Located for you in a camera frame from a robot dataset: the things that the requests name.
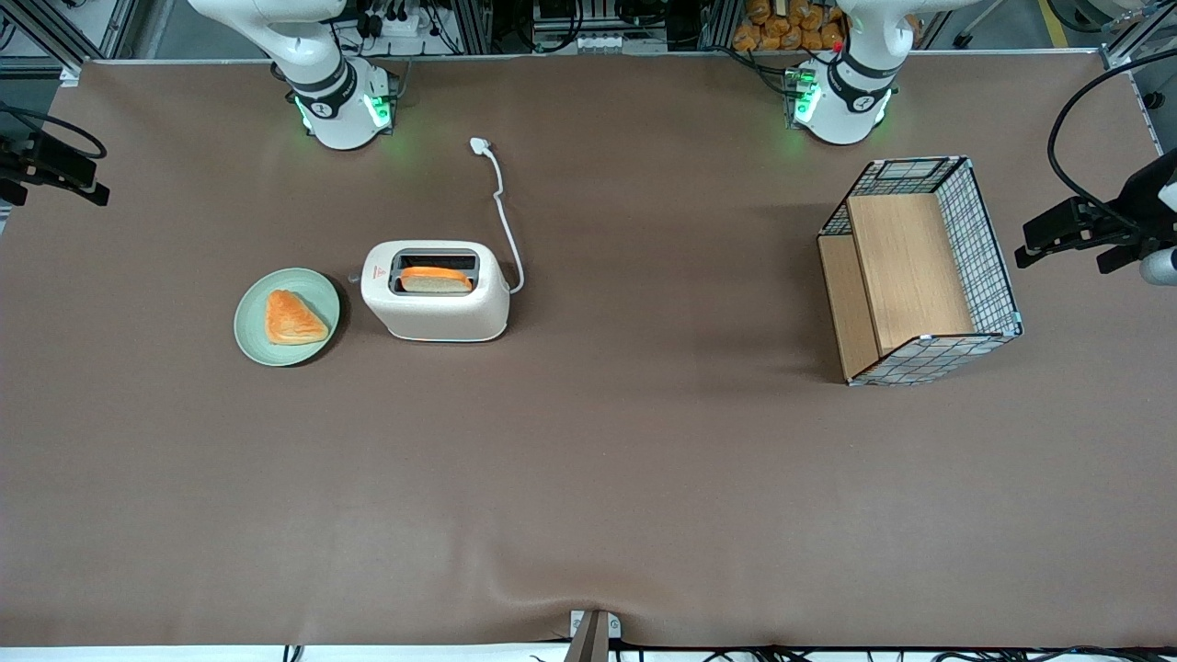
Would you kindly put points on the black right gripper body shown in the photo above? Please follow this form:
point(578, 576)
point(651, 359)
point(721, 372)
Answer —
point(28, 163)

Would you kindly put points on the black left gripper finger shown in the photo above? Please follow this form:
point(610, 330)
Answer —
point(1120, 257)
point(1071, 228)

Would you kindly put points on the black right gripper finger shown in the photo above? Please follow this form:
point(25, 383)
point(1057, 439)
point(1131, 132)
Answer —
point(11, 192)
point(69, 165)

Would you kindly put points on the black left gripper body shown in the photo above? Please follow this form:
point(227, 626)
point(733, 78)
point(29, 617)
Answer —
point(1127, 223)

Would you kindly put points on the white two-slot toaster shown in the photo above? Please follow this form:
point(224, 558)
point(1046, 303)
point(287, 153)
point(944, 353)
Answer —
point(437, 313)

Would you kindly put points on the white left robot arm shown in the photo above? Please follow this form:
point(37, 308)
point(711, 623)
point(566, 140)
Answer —
point(851, 101)

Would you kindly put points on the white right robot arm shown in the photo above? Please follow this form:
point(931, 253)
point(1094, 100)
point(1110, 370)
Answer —
point(336, 101)

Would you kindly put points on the wooden shelf insert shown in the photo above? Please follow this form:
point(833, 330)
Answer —
point(906, 267)

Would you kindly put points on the pale green round plate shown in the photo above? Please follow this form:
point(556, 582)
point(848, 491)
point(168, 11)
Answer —
point(253, 331)

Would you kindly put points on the triangular orange pastry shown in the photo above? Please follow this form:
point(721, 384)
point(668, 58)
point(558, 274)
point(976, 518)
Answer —
point(292, 320)

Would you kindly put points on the bag of bread rolls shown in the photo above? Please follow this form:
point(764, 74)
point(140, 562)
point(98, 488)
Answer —
point(782, 28)

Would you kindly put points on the white power strip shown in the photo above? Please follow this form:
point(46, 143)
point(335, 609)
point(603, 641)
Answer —
point(395, 20)

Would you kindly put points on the bread slice with orange crust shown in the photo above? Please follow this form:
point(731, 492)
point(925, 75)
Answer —
point(437, 280)

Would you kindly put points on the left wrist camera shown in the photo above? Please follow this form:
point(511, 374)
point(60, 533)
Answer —
point(1160, 267)

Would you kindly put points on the metal table edge bracket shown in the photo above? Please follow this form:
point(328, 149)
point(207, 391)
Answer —
point(593, 634)

